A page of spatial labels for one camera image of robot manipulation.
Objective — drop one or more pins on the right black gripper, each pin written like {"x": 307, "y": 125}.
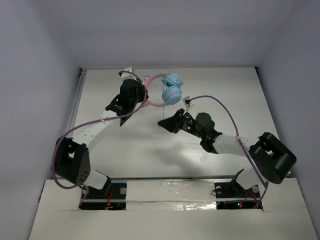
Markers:
{"x": 174, "y": 123}

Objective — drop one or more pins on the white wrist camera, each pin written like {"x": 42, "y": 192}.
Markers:
{"x": 187, "y": 103}
{"x": 127, "y": 74}

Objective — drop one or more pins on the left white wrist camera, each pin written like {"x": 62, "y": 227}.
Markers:
{"x": 127, "y": 74}

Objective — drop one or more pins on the aluminium rail left edge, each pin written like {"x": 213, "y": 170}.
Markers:
{"x": 76, "y": 100}

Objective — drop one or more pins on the pink blue cat-ear headphones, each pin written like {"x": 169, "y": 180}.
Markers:
{"x": 172, "y": 88}

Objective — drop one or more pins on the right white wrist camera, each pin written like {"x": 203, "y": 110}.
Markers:
{"x": 187, "y": 103}

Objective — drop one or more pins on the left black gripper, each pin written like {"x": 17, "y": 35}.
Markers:
{"x": 120, "y": 107}

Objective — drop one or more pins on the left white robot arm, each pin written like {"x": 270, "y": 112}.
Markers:
{"x": 71, "y": 157}

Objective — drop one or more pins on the white foam front panel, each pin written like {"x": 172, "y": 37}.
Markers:
{"x": 170, "y": 195}

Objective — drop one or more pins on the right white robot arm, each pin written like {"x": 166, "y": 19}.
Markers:
{"x": 269, "y": 158}

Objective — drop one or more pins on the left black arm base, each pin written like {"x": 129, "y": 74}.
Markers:
{"x": 111, "y": 197}

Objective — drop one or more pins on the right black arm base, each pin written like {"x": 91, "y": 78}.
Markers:
{"x": 231, "y": 196}

